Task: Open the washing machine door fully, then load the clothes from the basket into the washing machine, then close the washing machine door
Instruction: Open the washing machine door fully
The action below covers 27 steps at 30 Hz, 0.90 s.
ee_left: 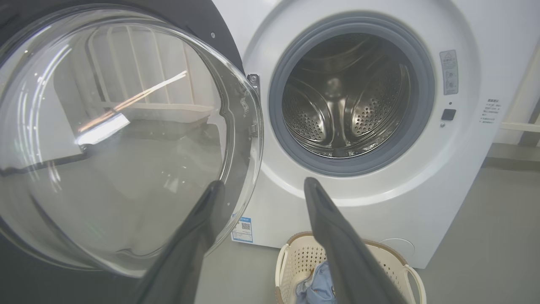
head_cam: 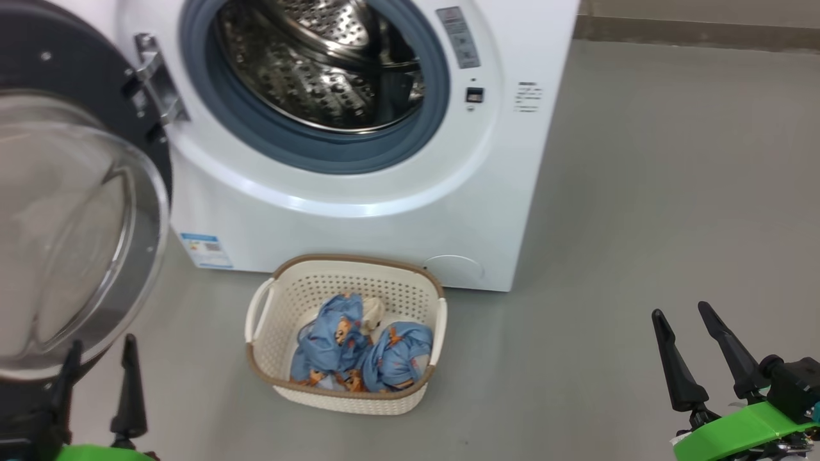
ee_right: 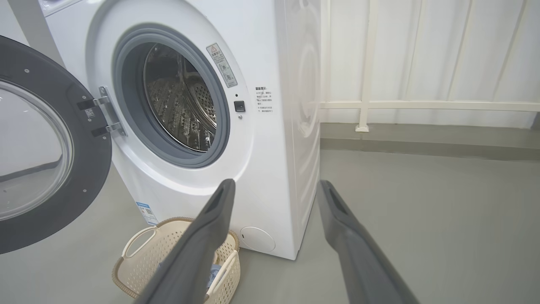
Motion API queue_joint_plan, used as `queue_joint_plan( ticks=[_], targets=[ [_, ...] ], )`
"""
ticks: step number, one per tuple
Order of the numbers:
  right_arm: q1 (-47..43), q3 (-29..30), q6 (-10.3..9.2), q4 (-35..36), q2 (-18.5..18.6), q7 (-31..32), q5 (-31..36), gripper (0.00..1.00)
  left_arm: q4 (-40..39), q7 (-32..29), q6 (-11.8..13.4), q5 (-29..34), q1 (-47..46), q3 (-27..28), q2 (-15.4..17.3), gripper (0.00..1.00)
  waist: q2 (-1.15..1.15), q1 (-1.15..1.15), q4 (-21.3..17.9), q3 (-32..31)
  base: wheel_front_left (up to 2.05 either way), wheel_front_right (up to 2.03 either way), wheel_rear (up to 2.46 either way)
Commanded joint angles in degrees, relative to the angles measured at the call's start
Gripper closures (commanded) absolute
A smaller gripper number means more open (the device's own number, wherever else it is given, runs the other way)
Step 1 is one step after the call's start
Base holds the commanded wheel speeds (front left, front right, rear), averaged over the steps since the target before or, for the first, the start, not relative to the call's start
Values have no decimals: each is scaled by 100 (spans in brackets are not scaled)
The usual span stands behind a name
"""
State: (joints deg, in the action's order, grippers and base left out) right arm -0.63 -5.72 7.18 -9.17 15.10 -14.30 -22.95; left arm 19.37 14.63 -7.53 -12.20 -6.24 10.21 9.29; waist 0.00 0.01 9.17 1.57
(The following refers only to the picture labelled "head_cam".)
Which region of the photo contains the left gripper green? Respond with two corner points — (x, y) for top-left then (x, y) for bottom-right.
(38, 333), (158, 461)

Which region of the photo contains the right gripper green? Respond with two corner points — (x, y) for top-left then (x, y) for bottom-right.
(652, 301), (820, 461)

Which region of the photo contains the washing machine glass door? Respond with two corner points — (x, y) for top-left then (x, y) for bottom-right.
(0, 0), (174, 417)

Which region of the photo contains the grey rubber door gasket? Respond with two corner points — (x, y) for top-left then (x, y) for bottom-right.
(178, 0), (451, 175)

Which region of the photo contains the metal door hinge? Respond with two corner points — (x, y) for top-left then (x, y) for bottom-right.
(131, 33), (191, 129)

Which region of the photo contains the white front-load washing machine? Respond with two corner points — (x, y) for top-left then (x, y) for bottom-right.
(61, 0), (580, 293)

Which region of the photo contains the stainless steel washing machine drum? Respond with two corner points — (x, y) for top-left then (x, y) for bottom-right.
(215, 0), (427, 134)

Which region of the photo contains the blue energy label sticker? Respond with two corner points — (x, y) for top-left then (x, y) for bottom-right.
(179, 232), (233, 270)

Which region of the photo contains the cream perforated laundry basket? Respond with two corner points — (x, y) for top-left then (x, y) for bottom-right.
(244, 254), (448, 416)

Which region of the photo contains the round white filter cover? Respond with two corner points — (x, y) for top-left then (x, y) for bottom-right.
(423, 254), (486, 286)

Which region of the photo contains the grey instruction label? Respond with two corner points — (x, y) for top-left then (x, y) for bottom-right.
(436, 6), (481, 69)

